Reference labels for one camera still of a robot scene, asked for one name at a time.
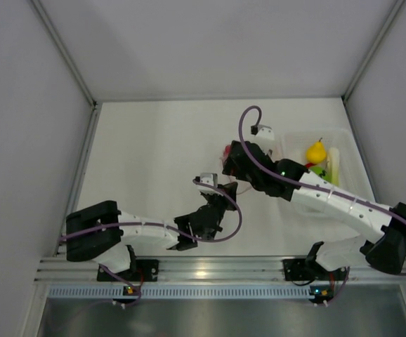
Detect clear polka dot zip bag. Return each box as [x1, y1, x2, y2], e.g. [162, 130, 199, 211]
[219, 145, 252, 196]

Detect yellow toy pear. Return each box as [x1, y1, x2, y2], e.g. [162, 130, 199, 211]
[306, 138, 327, 164]

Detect green toy pepper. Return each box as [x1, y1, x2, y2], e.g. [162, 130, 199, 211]
[309, 166, 332, 183]

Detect pale green toy celery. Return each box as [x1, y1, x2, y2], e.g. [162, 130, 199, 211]
[328, 147, 340, 186]

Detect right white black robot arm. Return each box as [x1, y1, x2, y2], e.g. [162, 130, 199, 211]
[223, 140, 406, 279]

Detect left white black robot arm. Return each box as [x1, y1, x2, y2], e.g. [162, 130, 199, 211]
[61, 178, 240, 281]

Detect white plastic basket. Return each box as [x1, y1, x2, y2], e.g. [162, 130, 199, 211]
[276, 128, 353, 215]

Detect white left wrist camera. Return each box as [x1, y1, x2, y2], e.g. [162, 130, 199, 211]
[197, 173, 218, 194]

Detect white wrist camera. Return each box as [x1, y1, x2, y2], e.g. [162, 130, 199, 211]
[197, 173, 218, 194]
[250, 124, 276, 154]

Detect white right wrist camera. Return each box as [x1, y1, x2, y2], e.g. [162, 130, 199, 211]
[250, 124, 276, 154]

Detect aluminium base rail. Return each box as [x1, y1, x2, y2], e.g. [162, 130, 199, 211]
[34, 242, 406, 284]

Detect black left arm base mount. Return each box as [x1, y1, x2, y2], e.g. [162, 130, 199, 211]
[117, 258, 159, 282]

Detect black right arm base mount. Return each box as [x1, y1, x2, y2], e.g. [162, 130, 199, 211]
[282, 242, 330, 282]

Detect slotted white cable duct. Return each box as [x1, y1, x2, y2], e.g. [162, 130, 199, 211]
[48, 284, 318, 300]

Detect aluminium frame post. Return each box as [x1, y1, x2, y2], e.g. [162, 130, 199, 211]
[29, 0, 97, 108]

